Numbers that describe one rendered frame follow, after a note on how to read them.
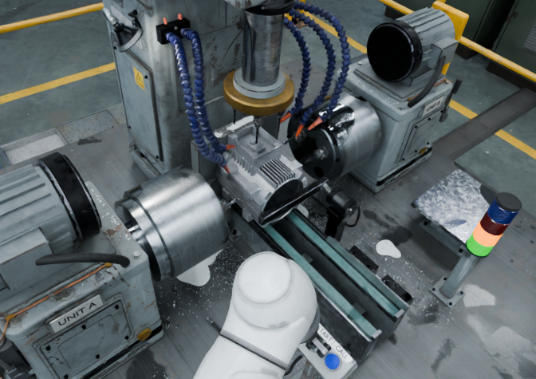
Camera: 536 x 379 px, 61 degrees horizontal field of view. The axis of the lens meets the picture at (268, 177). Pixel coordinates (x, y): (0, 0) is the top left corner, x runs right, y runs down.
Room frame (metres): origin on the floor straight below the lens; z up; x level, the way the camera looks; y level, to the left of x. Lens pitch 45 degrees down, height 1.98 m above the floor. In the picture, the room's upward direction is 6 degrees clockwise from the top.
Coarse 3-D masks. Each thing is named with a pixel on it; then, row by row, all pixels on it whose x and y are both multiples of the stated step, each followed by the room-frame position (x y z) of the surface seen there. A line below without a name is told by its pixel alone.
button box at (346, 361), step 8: (320, 328) 0.46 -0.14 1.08; (328, 336) 0.44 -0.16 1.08; (304, 344) 0.43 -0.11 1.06; (336, 344) 0.43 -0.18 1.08; (304, 352) 0.41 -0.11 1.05; (312, 352) 0.41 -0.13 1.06; (336, 352) 0.41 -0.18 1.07; (344, 352) 0.41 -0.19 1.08; (312, 360) 0.40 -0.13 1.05; (320, 360) 0.40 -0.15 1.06; (344, 360) 0.40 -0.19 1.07; (352, 360) 0.40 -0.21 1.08; (320, 368) 0.38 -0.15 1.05; (328, 368) 0.38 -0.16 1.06; (344, 368) 0.38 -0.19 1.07; (352, 368) 0.38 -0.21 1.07; (328, 376) 0.37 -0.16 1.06; (336, 376) 0.37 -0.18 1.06; (344, 376) 0.37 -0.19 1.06
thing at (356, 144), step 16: (352, 96) 1.20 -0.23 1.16; (304, 112) 1.12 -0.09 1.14; (320, 112) 1.10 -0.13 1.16; (336, 112) 1.11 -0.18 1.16; (352, 112) 1.12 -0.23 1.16; (368, 112) 1.15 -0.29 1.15; (288, 128) 1.16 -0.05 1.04; (304, 128) 1.11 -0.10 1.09; (320, 128) 1.06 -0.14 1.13; (336, 128) 1.05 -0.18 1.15; (352, 128) 1.07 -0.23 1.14; (368, 128) 1.10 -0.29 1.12; (304, 144) 1.10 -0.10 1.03; (320, 144) 1.06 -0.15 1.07; (336, 144) 1.02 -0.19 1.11; (352, 144) 1.04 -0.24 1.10; (368, 144) 1.08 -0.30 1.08; (304, 160) 1.09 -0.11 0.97; (320, 160) 1.05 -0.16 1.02; (336, 160) 1.00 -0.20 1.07; (352, 160) 1.02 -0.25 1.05; (320, 176) 1.03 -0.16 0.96; (336, 176) 1.00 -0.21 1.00
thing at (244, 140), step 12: (240, 132) 1.00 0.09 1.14; (252, 132) 1.02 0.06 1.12; (264, 132) 1.01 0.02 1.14; (228, 144) 0.97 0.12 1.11; (240, 144) 0.94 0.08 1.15; (252, 144) 0.96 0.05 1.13; (264, 144) 0.98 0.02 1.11; (240, 156) 0.93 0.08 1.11; (252, 156) 0.89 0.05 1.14; (264, 156) 0.91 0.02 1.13; (276, 156) 0.94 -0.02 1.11; (252, 168) 0.89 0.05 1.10
